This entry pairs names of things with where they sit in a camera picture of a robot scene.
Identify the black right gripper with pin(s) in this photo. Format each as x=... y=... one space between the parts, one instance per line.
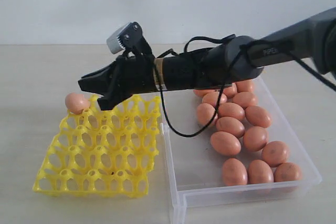
x=135 y=76

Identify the brown egg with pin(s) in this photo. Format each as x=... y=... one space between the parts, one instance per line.
x=258 y=116
x=255 y=138
x=259 y=172
x=231 y=125
x=245 y=86
x=231 y=91
x=275 y=153
x=234 y=173
x=225 y=143
x=202 y=93
x=231 y=110
x=245 y=99
x=212 y=98
x=76 y=103
x=204 y=113
x=287 y=172

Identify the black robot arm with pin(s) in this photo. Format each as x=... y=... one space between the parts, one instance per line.
x=233 y=58

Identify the yellow plastic egg tray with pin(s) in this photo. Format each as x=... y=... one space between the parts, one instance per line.
x=106 y=153

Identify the clear plastic bin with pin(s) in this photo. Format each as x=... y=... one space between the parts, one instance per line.
x=195 y=169

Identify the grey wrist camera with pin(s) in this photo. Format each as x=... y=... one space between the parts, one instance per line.
x=129 y=39

